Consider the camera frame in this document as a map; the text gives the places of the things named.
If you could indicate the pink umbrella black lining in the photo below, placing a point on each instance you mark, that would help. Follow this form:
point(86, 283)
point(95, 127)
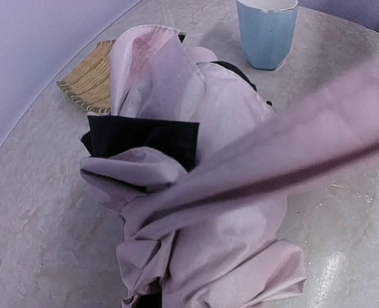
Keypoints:
point(199, 167)

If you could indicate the woven bamboo tray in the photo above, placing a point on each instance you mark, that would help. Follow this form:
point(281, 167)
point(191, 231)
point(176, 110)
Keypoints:
point(88, 85)

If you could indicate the light blue mug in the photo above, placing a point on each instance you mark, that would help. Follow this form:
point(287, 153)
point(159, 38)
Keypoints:
point(266, 31)

